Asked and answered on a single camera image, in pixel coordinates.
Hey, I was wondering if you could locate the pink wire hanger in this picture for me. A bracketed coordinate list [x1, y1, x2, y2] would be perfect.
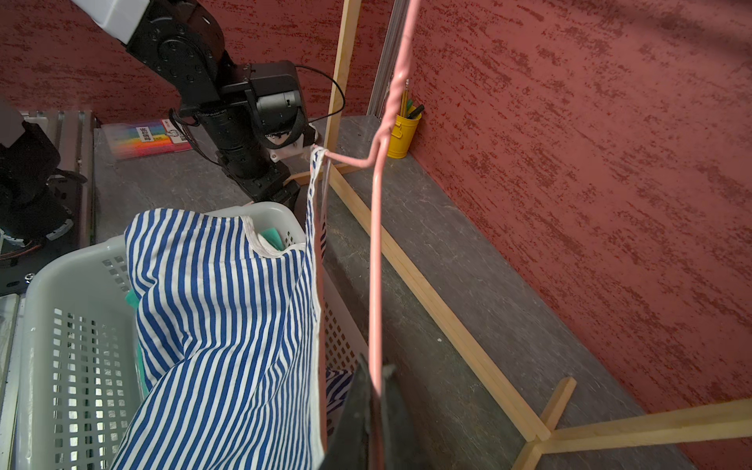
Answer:
[310, 0, 424, 470]

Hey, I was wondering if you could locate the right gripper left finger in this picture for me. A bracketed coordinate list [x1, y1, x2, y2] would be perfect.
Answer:
[319, 356, 373, 470]

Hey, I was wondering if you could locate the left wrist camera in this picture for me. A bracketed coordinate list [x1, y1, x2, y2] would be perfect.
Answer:
[269, 125, 319, 162]

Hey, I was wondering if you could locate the yellow pencil cup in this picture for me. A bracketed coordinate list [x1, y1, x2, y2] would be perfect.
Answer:
[388, 80, 425, 160]

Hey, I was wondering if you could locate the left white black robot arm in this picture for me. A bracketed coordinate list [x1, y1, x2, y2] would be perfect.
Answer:
[78, 1, 317, 209]

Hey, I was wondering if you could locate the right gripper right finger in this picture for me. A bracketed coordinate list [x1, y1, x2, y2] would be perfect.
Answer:
[375, 364, 429, 469]

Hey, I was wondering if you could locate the white plastic laundry basket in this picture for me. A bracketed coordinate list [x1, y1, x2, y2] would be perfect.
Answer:
[17, 203, 354, 469]

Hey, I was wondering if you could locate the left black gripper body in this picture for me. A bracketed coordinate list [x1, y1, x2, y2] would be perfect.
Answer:
[246, 170, 301, 211]

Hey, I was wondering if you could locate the colourful card on floor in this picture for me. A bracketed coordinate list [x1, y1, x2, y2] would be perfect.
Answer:
[102, 119, 192, 160]

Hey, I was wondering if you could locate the striped tank top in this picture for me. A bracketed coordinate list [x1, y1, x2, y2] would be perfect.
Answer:
[113, 148, 325, 469]

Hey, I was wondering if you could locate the wooden clothes rack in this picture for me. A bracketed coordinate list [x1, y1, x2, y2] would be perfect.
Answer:
[290, 0, 752, 470]

